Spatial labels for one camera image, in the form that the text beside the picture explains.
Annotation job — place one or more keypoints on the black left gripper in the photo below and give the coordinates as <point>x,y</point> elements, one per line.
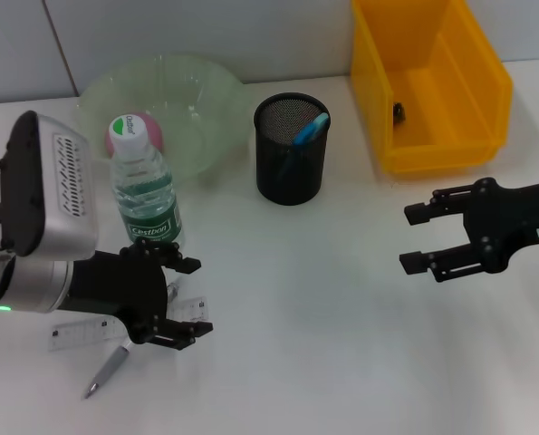
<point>115,285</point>

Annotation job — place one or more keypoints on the pink peach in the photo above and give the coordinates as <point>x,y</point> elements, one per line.
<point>153,131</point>

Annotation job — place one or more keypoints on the green glass fruit plate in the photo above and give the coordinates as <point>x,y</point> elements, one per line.
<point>196,99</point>

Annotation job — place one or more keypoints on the blue scissors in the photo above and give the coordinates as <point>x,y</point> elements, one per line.
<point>312,129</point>

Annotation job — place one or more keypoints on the yellow plastic bin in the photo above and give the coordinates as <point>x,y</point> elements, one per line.
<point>378,90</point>

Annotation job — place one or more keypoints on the grey mechanical pen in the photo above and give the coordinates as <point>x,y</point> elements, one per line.
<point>110,367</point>

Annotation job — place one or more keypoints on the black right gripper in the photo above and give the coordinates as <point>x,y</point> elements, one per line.
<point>509,217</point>

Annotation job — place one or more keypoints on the black mesh pen holder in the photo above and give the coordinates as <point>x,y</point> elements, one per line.
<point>291,181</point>

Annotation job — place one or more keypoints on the clear plastic ruler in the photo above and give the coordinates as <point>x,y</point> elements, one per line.
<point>83,333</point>

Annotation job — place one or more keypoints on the clear plastic water bottle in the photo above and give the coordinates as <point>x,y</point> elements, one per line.
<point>144,181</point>

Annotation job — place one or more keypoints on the green plastic wrapper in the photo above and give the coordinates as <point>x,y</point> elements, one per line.
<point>399,112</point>

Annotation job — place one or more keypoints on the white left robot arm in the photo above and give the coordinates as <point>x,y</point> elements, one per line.
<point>29,283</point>

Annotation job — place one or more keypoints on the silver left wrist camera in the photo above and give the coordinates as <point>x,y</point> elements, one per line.
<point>65,195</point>

